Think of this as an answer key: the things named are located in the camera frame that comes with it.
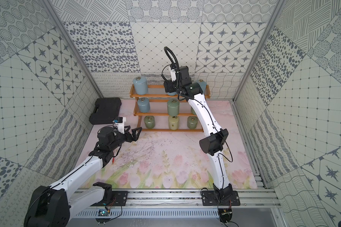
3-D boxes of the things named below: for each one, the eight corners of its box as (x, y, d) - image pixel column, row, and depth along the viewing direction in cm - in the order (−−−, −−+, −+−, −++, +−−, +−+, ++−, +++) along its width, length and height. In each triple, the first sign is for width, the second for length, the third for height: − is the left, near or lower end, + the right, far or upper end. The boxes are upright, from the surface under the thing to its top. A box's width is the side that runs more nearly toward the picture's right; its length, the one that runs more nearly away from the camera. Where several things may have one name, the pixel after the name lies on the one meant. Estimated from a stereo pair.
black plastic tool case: (90, 125, 107) (85, 119, 102) (101, 103, 123) (97, 97, 117) (115, 125, 108) (112, 119, 102) (123, 103, 123) (120, 97, 117)
